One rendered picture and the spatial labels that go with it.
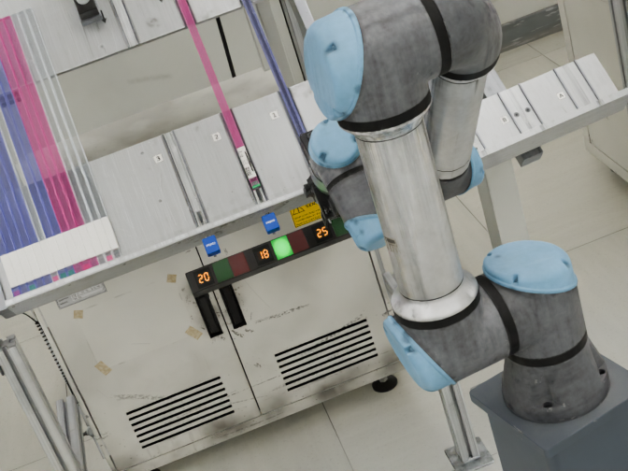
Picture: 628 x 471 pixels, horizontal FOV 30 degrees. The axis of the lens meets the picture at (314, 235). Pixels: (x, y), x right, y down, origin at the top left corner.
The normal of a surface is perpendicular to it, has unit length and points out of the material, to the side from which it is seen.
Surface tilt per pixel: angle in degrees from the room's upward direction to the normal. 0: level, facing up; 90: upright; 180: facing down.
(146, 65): 90
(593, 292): 0
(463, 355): 91
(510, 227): 90
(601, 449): 90
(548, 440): 0
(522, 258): 7
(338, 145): 48
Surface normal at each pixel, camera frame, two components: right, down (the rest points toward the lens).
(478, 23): 0.69, 0.18
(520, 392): -0.75, 0.24
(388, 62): 0.33, 0.31
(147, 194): -0.01, -0.25
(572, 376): 0.21, 0.12
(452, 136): 0.00, 0.89
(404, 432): -0.28, -0.84
